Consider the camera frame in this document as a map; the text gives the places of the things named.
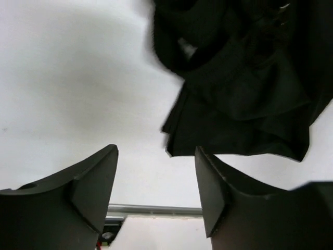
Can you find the black shorts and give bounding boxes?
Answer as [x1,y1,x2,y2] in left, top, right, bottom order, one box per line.
[152,1,332,161]

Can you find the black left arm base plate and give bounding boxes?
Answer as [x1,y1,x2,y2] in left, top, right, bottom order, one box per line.
[95,217,124,250]

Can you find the white front cover board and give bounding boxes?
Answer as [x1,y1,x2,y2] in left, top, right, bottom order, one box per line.
[109,216,212,250]

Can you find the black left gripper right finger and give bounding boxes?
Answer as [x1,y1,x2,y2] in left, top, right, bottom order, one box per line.
[195,147,332,250]

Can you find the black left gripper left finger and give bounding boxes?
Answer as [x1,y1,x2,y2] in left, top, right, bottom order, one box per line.
[1,145,119,249]

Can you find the aluminium table frame rail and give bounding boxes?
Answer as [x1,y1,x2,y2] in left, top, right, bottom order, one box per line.
[106,204,202,218]

